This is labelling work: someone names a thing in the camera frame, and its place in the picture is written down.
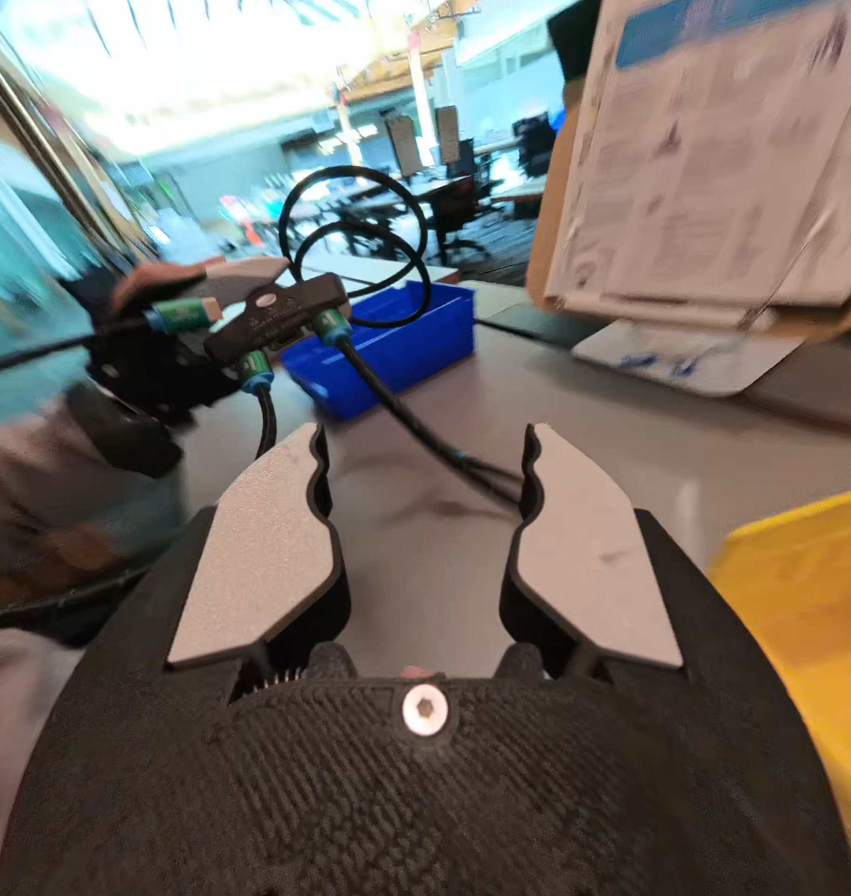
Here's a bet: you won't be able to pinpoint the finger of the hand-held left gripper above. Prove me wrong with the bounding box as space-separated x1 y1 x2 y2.
203 255 291 304

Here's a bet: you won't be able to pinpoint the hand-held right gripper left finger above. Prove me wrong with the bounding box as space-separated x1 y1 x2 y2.
166 422 352 674

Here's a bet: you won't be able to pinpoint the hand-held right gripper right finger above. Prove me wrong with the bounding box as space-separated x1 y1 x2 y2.
499 422 685 679

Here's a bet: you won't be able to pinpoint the black switch hub box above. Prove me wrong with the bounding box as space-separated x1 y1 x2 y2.
203 273 351 366

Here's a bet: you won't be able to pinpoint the thin usb cable green plug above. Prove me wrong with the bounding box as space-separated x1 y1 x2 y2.
460 451 524 491

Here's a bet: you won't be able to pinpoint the black looped hub cable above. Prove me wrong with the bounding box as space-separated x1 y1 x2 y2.
277 165 432 330

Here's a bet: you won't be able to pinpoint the person's left forearm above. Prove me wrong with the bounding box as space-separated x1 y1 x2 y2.
0 392 188 617

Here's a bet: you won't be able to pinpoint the blue plastic bin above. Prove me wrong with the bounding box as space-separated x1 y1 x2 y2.
281 280 477 422

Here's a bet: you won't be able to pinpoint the black office chair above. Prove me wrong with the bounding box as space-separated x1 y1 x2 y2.
425 136 503 266

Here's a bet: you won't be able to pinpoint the yellow plastic bin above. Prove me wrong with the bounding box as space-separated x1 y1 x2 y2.
705 483 851 883

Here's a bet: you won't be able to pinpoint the white card with blue marks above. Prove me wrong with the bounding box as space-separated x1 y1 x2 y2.
572 318 808 399

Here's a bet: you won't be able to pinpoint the wooden clipboard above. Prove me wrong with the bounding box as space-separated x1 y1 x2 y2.
525 0 851 351

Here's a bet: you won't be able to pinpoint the printed paper sheets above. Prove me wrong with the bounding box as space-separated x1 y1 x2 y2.
544 0 851 330

